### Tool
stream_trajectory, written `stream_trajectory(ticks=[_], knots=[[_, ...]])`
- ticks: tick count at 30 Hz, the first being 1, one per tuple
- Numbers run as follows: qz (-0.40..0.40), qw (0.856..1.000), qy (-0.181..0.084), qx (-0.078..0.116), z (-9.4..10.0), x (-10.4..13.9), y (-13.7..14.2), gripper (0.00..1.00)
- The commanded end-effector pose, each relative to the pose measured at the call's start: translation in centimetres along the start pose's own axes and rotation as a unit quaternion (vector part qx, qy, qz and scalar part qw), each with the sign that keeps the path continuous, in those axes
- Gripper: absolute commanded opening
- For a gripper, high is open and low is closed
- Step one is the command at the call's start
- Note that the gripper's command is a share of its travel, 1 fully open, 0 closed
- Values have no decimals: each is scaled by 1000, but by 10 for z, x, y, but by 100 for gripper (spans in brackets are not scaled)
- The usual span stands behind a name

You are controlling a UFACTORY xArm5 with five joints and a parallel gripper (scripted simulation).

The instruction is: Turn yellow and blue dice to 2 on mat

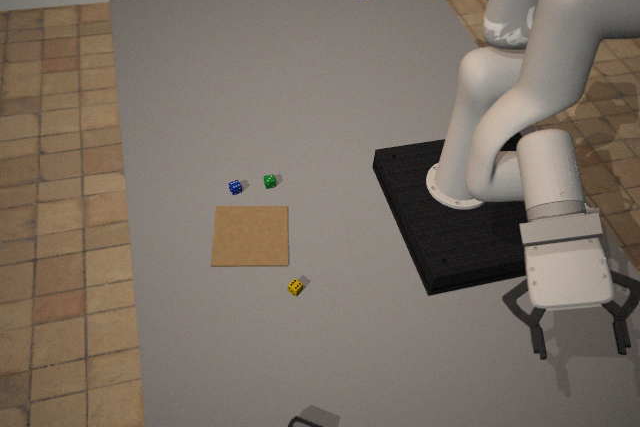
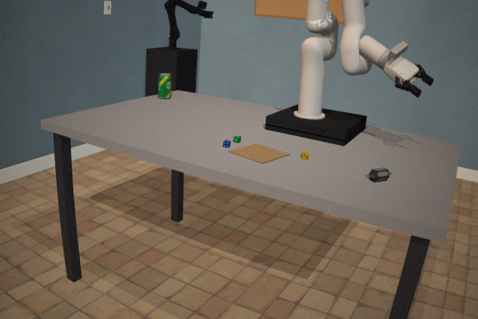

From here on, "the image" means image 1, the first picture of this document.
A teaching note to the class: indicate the yellow die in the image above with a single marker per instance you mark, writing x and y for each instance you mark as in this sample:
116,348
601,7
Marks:
295,287

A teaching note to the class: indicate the tan square mat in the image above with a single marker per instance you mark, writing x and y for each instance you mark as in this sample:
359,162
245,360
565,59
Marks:
250,236

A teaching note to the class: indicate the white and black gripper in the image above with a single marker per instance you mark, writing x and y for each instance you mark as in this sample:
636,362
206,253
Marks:
573,273

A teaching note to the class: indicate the green die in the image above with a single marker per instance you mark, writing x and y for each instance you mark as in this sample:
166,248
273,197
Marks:
269,181

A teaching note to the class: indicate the blue die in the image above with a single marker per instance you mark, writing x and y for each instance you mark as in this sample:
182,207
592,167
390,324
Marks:
235,187

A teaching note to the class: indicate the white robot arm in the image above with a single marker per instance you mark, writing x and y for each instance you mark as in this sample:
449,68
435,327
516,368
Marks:
554,44

